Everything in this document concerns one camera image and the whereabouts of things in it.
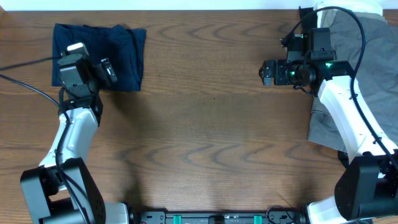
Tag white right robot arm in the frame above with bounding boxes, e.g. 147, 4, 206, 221
259, 28, 397, 223

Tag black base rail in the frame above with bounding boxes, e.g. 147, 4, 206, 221
130, 205, 307, 224

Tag black garment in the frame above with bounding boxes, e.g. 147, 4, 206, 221
298, 7, 318, 30

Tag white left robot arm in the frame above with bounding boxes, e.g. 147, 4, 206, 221
20, 54, 130, 223

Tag white garment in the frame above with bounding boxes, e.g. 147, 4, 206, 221
313, 0, 383, 16

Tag beige garment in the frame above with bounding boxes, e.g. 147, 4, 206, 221
317, 9, 338, 28

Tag navy blue shorts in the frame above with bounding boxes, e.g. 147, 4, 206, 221
52, 24, 147, 91

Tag grey shorts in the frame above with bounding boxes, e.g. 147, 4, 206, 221
307, 11, 398, 153

